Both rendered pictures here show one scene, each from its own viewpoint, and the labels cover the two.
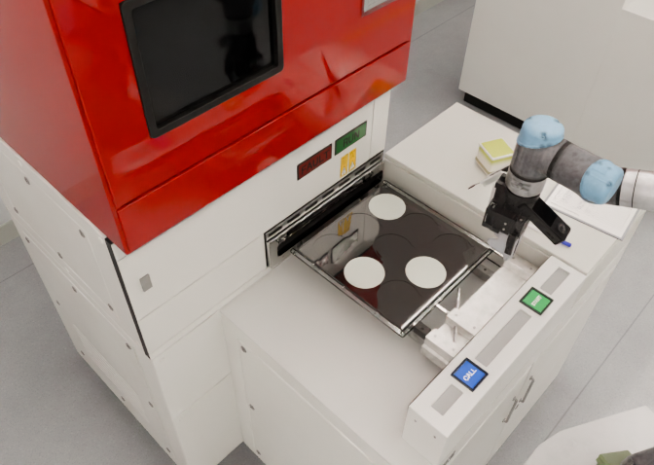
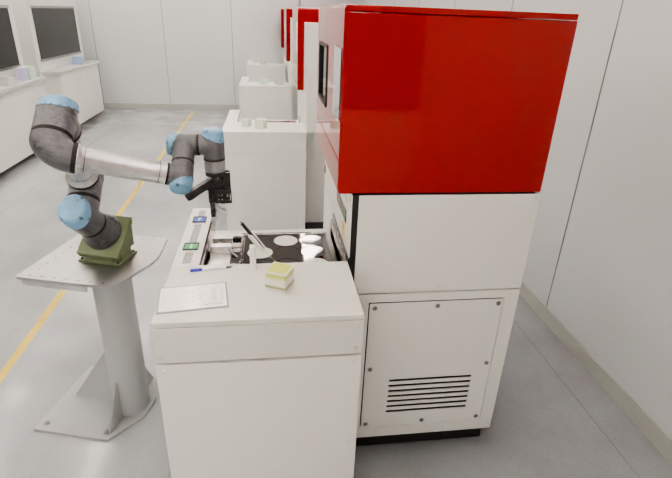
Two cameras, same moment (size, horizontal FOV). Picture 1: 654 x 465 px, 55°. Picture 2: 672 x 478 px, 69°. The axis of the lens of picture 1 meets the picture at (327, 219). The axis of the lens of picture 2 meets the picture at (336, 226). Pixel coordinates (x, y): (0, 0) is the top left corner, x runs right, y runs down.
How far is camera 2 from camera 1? 2.72 m
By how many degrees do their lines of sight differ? 96
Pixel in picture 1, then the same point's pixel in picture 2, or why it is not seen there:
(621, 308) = not seen: outside the picture
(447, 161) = (308, 274)
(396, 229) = (296, 258)
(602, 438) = (130, 269)
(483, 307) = (219, 260)
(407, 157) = (333, 265)
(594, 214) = (187, 292)
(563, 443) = (148, 260)
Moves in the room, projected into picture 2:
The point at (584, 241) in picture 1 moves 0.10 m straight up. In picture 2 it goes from (183, 277) to (181, 251)
